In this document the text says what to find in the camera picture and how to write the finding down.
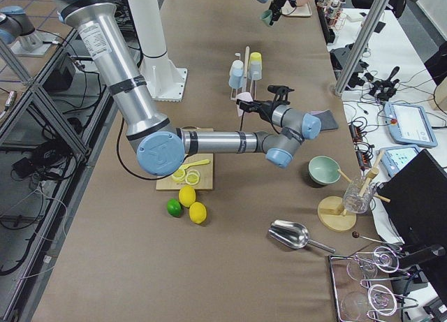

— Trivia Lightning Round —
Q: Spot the blue teach pendant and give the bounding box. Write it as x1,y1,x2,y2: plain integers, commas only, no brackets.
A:
383,102,438,148
380,145,421,177

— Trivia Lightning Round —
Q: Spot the pink plastic cup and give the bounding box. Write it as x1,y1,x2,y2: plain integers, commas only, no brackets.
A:
236,92,254,117

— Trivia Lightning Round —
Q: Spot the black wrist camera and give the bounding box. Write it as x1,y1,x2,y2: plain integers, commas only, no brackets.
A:
268,85,295,96

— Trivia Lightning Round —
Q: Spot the wire glass rack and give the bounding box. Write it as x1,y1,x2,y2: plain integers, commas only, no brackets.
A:
328,246,418,321

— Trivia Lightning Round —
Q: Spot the black monitor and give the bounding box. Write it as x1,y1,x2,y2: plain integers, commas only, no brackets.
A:
378,149,446,247

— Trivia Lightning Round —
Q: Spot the yellow plastic cup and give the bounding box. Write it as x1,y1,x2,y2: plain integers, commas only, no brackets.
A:
249,52,262,64

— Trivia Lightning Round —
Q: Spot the bamboo cutting board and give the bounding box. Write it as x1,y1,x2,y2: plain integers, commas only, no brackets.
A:
155,127,214,191

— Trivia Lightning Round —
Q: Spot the clear glass mug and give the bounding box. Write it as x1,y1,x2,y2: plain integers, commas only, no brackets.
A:
343,177,376,214

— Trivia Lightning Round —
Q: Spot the grey folded cloth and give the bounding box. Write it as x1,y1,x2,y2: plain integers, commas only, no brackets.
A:
311,110,339,131

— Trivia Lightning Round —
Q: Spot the white wire cup rack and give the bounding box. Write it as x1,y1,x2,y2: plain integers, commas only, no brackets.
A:
229,46,251,101

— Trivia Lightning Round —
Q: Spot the metal scoop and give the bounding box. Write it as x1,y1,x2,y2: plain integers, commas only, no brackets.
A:
268,219,336,254

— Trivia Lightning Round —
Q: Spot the white plastic cup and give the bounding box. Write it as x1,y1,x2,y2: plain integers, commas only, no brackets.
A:
229,59,244,75

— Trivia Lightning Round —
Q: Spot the mint green bowl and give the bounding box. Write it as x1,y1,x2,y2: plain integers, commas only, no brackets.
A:
308,156,341,186

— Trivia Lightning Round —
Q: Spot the aluminium frame post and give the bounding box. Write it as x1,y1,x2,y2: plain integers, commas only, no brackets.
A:
334,0,389,97

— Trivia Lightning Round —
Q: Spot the yellow plastic knife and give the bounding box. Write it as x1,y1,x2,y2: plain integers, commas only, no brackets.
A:
180,159,211,170

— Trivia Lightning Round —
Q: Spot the wooden mug tree stand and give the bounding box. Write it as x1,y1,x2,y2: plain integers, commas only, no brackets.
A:
317,152,390,232

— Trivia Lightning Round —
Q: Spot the lemon slice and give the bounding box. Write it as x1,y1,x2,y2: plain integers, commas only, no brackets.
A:
171,168,186,182
184,170,200,186

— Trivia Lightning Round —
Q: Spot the beige plastic tray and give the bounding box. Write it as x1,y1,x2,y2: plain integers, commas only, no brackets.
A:
281,3,312,18

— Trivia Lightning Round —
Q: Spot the light blue plastic cup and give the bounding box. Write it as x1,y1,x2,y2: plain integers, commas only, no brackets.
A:
228,68,244,89

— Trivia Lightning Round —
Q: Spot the whole yellow lemon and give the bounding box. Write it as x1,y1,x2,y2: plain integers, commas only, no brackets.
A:
189,202,207,224
178,185,196,208

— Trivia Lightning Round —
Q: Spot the grey plastic cup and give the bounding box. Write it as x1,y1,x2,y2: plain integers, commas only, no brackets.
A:
248,60,262,81

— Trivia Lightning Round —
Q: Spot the green plastic cup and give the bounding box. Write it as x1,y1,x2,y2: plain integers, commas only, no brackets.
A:
261,10,273,27

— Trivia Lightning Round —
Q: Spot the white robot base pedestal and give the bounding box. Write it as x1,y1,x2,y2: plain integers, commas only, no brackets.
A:
127,0,188,102

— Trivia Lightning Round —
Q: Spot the green lime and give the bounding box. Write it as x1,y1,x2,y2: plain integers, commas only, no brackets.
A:
166,198,182,217

